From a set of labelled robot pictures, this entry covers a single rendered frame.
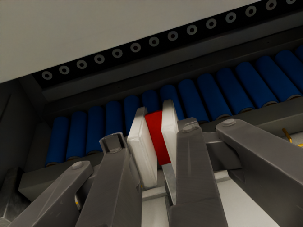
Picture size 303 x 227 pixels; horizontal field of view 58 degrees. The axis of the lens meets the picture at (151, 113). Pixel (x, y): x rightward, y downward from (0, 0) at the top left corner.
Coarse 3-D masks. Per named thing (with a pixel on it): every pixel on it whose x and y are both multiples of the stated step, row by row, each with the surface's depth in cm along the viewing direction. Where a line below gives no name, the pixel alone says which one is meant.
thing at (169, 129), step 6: (168, 102) 19; (162, 108) 18; (168, 108) 17; (174, 108) 19; (162, 114) 17; (168, 114) 16; (174, 114) 16; (162, 120) 15; (168, 120) 15; (174, 120) 15; (162, 126) 14; (168, 126) 14; (174, 126) 14; (162, 132) 14; (168, 132) 13; (174, 132) 13; (168, 138) 14; (174, 138) 14; (168, 144) 14; (174, 144) 14; (168, 150) 14; (174, 150) 14; (174, 156) 14; (174, 162) 14; (174, 168) 14
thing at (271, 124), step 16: (256, 112) 22; (272, 112) 22; (288, 112) 21; (208, 128) 23; (272, 128) 22; (288, 128) 22; (80, 160) 24; (96, 160) 23; (32, 176) 24; (48, 176) 24; (32, 192) 24
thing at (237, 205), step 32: (224, 32) 29; (256, 32) 29; (128, 64) 30; (160, 64) 30; (64, 96) 32; (0, 128) 27; (32, 128) 32; (0, 160) 26; (32, 160) 29; (0, 192) 23; (224, 192) 21; (0, 224) 22; (160, 224) 20; (256, 224) 19
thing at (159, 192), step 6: (216, 174) 21; (222, 174) 21; (216, 180) 21; (222, 180) 21; (162, 186) 22; (144, 192) 22; (150, 192) 22; (156, 192) 22; (162, 192) 22; (144, 198) 22; (150, 198) 22
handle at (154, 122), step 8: (152, 112) 18; (160, 112) 17; (152, 120) 17; (160, 120) 17; (152, 128) 18; (160, 128) 18; (152, 136) 18; (160, 136) 18; (160, 144) 18; (160, 152) 18; (160, 160) 18; (168, 160) 18; (168, 168) 18; (168, 176) 18; (168, 184) 18
